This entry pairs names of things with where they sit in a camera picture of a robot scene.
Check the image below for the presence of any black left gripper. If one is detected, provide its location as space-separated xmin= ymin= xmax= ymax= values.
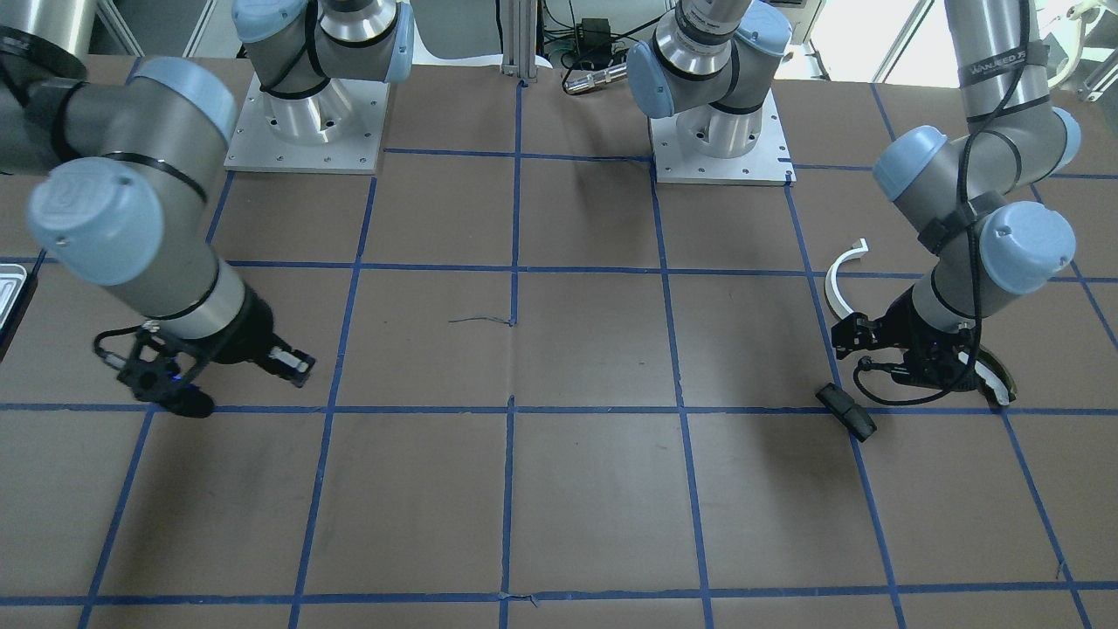
xmin=830 ymin=292 xmax=977 ymax=391

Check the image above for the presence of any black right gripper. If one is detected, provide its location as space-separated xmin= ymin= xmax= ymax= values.
xmin=116 ymin=289 xmax=316 ymax=418

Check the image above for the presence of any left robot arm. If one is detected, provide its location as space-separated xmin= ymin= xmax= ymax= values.
xmin=626 ymin=1 xmax=1081 ymax=391

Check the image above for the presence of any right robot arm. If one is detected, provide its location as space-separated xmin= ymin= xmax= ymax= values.
xmin=3 ymin=1 xmax=315 ymax=418

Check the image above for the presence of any white metal tray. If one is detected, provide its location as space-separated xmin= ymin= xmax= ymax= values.
xmin=1 ymin=263 xmax=31 ymax=337

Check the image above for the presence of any white curved plastic arc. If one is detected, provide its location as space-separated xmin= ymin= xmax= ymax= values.
xmin=825 ymin=238 xmax=872 ymax=324

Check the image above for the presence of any dark grey brake pad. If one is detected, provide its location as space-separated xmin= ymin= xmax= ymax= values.
xmin=815 ymin=383 xmax=878 ymax=444

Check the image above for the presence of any dark green brake shoe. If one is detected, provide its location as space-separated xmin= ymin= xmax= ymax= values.
xmin=959 ymin=346 xmax=1018 ymax=407

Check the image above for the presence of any silver cylindrical connector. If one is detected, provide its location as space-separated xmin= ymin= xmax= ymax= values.
xmin=562 ymin=63 xmax=627 ymax=95

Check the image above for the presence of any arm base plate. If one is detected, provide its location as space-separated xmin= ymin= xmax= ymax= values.
xmin=648 ymin=92 xmax=797 ymax=185
xmin=224 ymin=77 xmax=390 ymax=177

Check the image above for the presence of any black cable bundle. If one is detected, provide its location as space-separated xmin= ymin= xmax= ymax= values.
xmin=542 ymin=0 xmax=665 ymax=72

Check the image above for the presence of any aluminium frame post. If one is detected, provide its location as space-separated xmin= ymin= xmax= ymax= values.
xmin=498 ymin=1 xmax=540 ymax=84

